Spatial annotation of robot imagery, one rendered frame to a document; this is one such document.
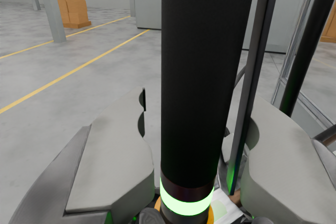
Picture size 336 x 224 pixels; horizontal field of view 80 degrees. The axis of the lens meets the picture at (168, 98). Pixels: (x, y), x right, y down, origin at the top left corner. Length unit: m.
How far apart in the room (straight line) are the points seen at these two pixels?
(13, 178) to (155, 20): 6.44
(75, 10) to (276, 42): 6.57
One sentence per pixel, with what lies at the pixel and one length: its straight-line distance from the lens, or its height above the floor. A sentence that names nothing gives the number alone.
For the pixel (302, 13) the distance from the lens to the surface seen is 1.52.
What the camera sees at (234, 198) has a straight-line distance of 0.22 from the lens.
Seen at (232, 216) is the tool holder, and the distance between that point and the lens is 0.20.
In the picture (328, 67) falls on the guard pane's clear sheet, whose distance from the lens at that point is 1.27.
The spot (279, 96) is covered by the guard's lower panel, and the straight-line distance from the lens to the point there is 1.63.
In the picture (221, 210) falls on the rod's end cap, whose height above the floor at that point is 1.40.
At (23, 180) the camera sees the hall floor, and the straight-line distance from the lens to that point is 2.33.
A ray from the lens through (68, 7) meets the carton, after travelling 8.58.
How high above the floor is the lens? 1.56
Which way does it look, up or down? 30 degrees down
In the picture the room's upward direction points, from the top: 1 degrees clockwise
